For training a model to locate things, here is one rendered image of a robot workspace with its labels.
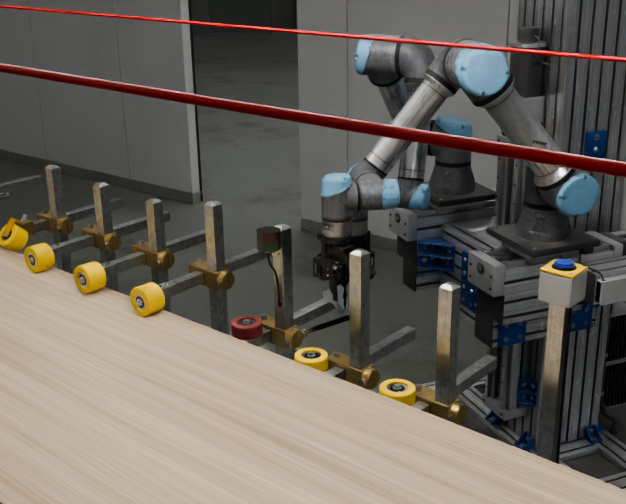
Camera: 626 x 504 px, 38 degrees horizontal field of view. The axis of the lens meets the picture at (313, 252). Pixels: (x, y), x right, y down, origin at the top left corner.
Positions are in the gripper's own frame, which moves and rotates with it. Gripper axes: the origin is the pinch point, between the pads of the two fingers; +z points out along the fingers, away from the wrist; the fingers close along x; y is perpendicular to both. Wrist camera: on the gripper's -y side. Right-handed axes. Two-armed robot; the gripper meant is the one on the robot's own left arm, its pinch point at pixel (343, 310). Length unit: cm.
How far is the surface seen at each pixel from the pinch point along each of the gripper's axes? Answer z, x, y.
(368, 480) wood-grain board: 3, 52, -49
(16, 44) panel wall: -6, -225, 519
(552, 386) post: -4, 9, -63
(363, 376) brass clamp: 10.1, 10.0, -14.4
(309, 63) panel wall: -14, -243, 226
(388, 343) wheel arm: 9.9, -8.0, -8.5
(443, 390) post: 6.3, 9.4, -37.0
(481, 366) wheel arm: 10.7, -13.5, -33.2
